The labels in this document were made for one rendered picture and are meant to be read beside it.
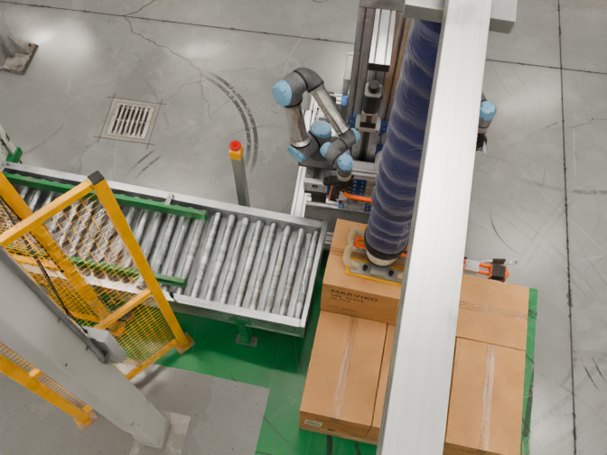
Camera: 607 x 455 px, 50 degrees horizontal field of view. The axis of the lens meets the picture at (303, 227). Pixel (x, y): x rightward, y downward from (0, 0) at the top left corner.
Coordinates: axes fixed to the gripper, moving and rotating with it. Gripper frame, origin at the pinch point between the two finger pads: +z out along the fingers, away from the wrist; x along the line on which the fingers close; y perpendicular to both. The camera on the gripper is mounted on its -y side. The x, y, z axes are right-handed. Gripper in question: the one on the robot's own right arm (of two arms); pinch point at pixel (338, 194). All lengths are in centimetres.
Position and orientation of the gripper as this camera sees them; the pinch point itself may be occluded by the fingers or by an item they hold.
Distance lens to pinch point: 357.5
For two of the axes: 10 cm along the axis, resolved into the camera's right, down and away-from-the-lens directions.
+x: 2.2, -8.7, 4.4
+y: 9.8, 1.9, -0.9
